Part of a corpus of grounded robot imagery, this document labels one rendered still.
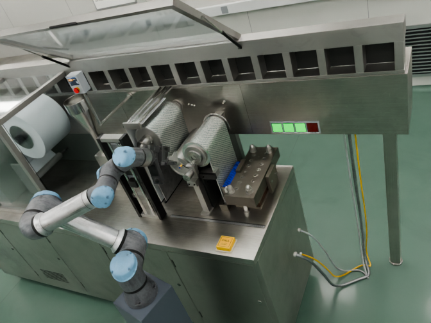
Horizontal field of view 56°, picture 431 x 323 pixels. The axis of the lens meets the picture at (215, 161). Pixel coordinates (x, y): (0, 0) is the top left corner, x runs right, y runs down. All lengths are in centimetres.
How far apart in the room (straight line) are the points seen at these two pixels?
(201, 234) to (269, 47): 95
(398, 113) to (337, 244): 136
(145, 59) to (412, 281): 204
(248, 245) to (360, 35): 102
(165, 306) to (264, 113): 103
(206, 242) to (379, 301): 121
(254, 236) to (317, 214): 136
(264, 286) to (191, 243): 41
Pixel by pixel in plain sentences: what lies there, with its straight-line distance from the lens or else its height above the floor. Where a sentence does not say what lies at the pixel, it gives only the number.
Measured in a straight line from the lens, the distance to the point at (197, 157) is 193.
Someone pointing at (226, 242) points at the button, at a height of 92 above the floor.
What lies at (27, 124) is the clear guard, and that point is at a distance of 248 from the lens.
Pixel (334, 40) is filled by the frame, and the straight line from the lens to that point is 181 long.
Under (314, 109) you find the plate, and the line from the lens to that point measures 199.
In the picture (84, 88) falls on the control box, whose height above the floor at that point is 163.
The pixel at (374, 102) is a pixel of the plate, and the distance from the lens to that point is 192.
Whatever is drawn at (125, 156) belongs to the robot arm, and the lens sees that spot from 152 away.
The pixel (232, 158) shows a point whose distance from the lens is 216.
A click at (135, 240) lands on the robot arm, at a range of 187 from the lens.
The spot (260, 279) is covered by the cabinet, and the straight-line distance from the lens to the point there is 203.
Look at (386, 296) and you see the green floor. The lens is 278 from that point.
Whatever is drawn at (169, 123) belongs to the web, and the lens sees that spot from 208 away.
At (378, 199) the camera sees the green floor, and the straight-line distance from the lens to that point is 332.
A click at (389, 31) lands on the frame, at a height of 162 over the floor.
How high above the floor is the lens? 230
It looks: 34 degrees down
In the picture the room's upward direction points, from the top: 20 degrees counter-clockwise
